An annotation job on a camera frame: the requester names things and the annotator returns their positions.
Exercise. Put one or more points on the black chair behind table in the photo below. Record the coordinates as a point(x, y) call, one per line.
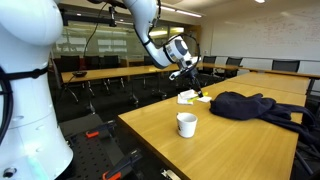
point(66, 64)
point(92, 62)
point(107, 62)

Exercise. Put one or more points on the dark navy jacket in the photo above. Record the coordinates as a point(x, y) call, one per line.
point(295, 118)

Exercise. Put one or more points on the black office chair right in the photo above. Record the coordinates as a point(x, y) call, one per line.
point(290, 66)

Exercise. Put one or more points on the ceiling strip light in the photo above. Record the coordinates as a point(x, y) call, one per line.
point(180, 11)

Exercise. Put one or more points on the black conference speaker puck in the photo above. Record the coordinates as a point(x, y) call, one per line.
point(79, 73)

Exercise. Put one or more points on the wall whiteboard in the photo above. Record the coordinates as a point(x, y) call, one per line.
point(274, 37)

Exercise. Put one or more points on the white flat paper sheet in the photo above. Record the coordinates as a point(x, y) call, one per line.
point(204, 99)

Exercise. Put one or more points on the black orange clamp lower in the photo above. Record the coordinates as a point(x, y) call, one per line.
point(116, 172)

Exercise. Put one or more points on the overhead camera on boom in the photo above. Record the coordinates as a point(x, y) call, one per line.
point(112, 11)

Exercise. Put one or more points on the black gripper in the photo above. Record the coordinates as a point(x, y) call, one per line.
point(190, 73)

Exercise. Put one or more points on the white ceramic mug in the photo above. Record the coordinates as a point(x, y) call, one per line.
point(186, 124)

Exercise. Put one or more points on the white folded paper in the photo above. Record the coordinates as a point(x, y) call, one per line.
point(184, 98)

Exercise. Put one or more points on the black chair behind table centre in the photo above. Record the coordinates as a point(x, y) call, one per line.
point(92, 62)

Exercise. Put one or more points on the black chair behind table left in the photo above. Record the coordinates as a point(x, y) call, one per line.
point(66, 64)

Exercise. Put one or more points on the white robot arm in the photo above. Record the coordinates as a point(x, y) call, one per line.
point(32, 144)

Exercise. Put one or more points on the long wooden conference table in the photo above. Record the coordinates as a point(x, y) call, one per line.
point(115, 72)

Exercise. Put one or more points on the black orange clamp upper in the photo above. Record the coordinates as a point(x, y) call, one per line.
point(109, 125)

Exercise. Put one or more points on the black office chair middle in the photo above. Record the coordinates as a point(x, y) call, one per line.
point(233, 64)

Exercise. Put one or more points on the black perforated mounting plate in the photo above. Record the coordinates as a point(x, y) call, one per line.
point(93, 156)

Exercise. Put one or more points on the black orange clamp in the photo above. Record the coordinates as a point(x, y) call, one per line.
point(116, 172)
point(109, 125)

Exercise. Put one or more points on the black chair near doorway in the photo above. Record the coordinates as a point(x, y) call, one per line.
point(148, 61)

